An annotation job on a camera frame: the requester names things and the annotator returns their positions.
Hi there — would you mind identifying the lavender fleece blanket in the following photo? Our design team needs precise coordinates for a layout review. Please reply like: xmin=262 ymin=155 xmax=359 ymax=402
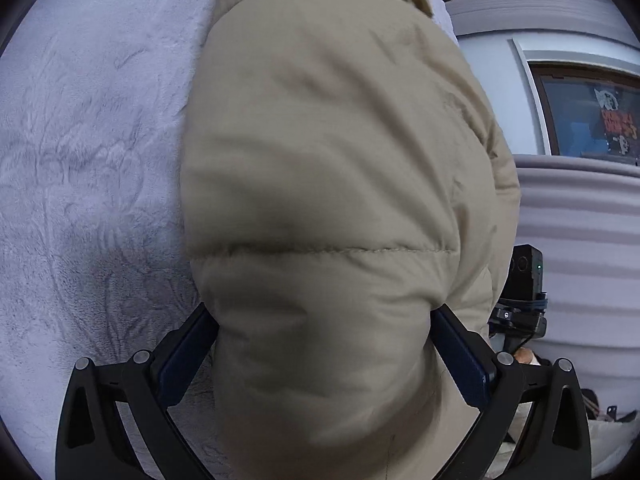
xmin=0 ymin=0 xmax=453 ymax=480

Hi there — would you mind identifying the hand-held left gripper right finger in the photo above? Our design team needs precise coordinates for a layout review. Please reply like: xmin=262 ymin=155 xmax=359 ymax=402
xmin=429 ymin=304 xmax=594 ymax=480

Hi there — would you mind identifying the lavender pleated curtain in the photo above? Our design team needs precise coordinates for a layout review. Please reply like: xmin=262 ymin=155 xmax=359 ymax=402
xmin=444 ymin=0 xmax=640 ymax=403

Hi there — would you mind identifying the beige puffer jacket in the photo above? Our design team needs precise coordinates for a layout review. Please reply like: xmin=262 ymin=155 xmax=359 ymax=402
xmin=179 ymin=0 xmax=524 ymax=480

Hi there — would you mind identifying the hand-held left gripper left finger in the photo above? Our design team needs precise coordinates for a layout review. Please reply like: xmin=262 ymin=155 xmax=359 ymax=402
xmin=55 ymin=302 xmax=221 ymax=480

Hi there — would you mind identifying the white cloth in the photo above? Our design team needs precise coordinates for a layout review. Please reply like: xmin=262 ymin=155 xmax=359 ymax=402
xmin=587 ymin=407 xmax=640 ymax=478

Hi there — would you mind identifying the window with stickers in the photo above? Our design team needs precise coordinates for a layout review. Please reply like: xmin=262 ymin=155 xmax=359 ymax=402
xmin=510 ymin=37 xmax=640 ymax=167

